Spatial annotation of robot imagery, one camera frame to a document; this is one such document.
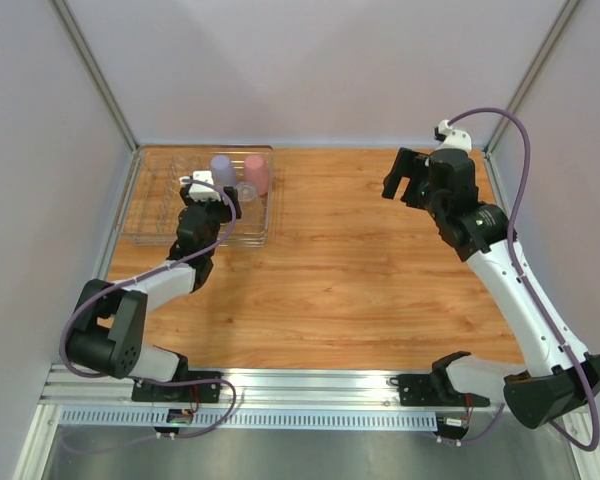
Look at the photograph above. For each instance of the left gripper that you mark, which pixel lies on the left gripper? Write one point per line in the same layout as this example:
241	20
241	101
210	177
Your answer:
225	210

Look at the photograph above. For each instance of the aluminium corner post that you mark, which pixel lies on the aluminium corner post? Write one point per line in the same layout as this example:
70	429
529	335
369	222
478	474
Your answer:
557	29
78	40

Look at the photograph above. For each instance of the clear glass tumbler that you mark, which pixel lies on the clear glass tumbler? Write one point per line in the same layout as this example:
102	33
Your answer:
251	203

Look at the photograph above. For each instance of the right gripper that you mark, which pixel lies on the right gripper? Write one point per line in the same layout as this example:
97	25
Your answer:
410	171

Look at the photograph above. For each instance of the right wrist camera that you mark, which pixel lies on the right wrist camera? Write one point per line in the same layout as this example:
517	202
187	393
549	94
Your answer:
451	137

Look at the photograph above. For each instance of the right aluminium corner post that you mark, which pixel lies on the right aluminium corner post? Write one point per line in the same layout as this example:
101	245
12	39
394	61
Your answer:
557	29

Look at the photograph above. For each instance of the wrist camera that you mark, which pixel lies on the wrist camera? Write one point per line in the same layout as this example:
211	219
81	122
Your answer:
198	187
451	137

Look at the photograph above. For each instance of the clear wire dish rack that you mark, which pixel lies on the clear wire dish rack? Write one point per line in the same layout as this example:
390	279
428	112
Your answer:
152	200

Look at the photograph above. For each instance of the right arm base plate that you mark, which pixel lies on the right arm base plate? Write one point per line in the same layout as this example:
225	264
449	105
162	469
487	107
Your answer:
420	389

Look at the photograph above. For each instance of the pink plastic cup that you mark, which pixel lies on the pink plastic cup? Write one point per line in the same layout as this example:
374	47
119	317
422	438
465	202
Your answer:
256	171

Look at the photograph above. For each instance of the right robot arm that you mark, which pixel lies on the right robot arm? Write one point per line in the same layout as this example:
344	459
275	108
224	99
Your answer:
558	368

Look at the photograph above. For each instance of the slotted cable duct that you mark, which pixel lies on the slotted cable duct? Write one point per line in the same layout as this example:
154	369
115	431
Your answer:
252	418

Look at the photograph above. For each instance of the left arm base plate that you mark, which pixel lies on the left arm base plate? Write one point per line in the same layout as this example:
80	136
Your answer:
200	393

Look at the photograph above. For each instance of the left aluminium corner post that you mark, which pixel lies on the left aluminium corner post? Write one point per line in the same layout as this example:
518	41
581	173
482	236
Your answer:
78	40

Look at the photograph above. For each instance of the purple plastic cup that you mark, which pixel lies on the purple plastic cup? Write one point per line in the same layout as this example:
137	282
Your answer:
223	171

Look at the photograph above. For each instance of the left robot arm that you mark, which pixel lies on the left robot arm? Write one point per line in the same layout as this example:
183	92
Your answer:
104	335

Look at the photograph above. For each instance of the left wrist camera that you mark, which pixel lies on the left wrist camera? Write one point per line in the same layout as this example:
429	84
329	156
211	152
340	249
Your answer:
198	187

